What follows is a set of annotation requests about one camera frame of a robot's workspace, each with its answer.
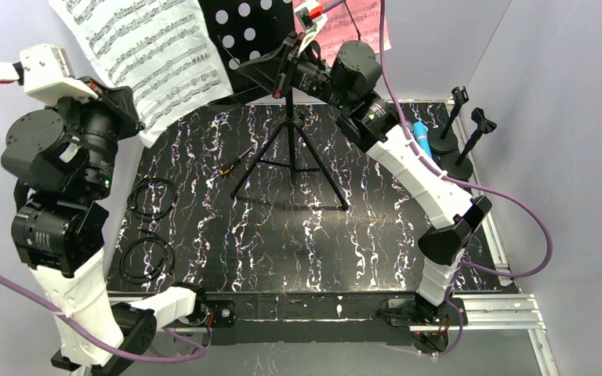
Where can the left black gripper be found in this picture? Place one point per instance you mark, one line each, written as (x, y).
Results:
(119, 103)

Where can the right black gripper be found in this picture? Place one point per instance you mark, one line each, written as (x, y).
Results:
(286, 70)

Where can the white sheet music page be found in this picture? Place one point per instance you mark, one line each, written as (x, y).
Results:
(161, 49)

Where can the blue toy microphone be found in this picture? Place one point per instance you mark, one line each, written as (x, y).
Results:
(420, 132)

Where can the black round-base mic stand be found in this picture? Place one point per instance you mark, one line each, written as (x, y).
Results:
(442, 140)
(458, 165)

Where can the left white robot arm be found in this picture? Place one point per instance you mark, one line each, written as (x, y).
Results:
(63, 158)

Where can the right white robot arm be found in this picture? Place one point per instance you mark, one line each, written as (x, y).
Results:
(376, 128)

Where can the black tripod music stand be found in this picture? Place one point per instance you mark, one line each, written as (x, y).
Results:
(242, 30)

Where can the pink sheet music page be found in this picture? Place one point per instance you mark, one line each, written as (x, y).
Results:
(357, 20)

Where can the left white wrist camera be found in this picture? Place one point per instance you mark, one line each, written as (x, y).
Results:
(48, 76)

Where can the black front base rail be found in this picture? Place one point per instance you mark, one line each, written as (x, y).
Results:
(329, 317)

